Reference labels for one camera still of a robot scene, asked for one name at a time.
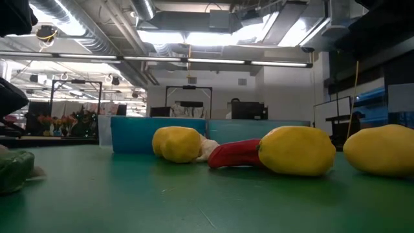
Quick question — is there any yellow hanging cable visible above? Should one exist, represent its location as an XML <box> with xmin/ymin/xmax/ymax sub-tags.
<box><xmin>345</xmin><ymin>60</ymin><xmax>360</xmax><ymax>140</ymax></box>

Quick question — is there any small white garlic bulb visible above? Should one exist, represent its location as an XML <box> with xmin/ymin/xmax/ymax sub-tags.
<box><xmin>195</xmin><ymin>134</ymin><xmax>221</xmax><ymax>162</ymax></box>

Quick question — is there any black ceiling device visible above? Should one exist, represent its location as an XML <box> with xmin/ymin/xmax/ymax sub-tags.
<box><xmin>35</xmin><ymin>25</ymin><xmax>59</xmax><ymax>43</ymax></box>

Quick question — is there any dark blue plastic bin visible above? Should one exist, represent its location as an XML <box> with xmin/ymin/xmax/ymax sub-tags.
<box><xmin>111</xmin><ymin>115</ymin><xmax>207</xmax><ymax>155</ymax></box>

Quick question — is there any long red pepper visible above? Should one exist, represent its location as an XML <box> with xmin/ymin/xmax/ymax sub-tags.
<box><xmin>208</xmin><ymin>139</ymin><xmax>265</xmax><ymax>170</ymax></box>

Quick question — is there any whiteboard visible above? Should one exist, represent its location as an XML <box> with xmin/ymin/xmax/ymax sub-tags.
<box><xmin>312</xmin><ymin>95</ymin><xmax>353</xmax><ymax>128</ymax></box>

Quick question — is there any clear plastic basket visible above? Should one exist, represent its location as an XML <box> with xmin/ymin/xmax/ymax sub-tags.
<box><xmin>98</xmin><ymin>115</ymin><xmax>113</xmax><ymax>148</ymax></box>

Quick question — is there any black side table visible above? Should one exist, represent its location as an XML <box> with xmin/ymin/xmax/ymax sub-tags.
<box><xmin>325</xmin><ymin>111</ymin><xmax>367</xmax><ymax>145</ymax></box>

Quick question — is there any orange flower bouquet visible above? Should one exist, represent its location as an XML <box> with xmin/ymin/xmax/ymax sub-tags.
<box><xmin>36</xmin><ymin>113</ymin><xmax>78</xmax><ymax>137</ymax></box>

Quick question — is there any long ceiling light bar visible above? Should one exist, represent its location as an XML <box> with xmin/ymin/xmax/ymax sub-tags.
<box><xmin>0</xmin><ymin>50</ymin><xmax>314</xmax><ymax>69</ymax></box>

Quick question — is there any black rig frame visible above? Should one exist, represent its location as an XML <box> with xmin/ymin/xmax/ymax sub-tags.
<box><xmin>165</xmin><ymin>85</ymin><xmax>213</xmax><ymax>120</ymax></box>

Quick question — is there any yellow lemon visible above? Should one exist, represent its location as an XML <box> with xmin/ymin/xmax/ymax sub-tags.
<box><xmin>157</xmin><ymin>126</ymin><xmax>203</xmax><ymax>164</ymax></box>
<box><xmin>343</xmin><ymin>124</ymin><xmax>414</xmax><ymax>179</ymax></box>
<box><xmin>258</xmin><ymin>125</ymin><xmax>338</xmax><ymax>177</ymax></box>
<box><xmin>151</xmin><ymin>126</ymin><xmax>164</xmax><ymax>157</ymax></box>

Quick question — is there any teal plastic bin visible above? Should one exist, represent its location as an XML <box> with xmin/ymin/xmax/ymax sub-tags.
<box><xmin>206</xmin><ymin>119</ymin><xmax>312</xmax><ymax>153</ymax></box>

